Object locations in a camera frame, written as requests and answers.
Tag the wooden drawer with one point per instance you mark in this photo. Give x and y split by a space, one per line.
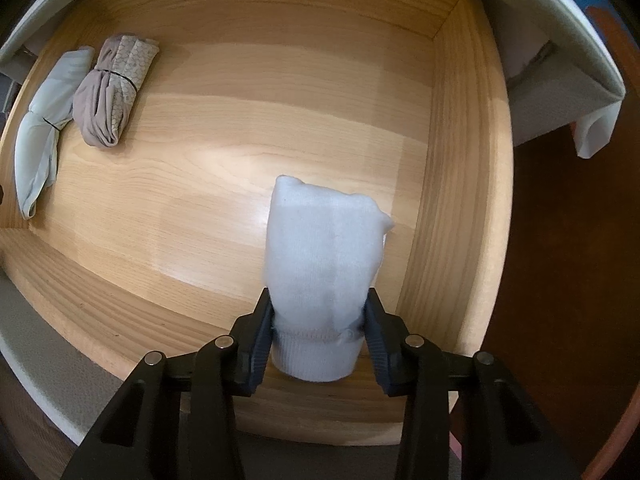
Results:
250 125

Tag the white sock roll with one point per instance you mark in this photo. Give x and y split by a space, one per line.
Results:
325 260

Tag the pale green underwear roll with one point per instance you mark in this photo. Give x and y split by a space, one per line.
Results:
40 130

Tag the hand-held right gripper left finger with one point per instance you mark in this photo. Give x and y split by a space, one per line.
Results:
260 355

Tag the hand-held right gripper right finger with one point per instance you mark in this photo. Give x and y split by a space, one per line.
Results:
378 355

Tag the taupe patterned underwear roll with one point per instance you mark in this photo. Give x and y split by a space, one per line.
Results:
107 95

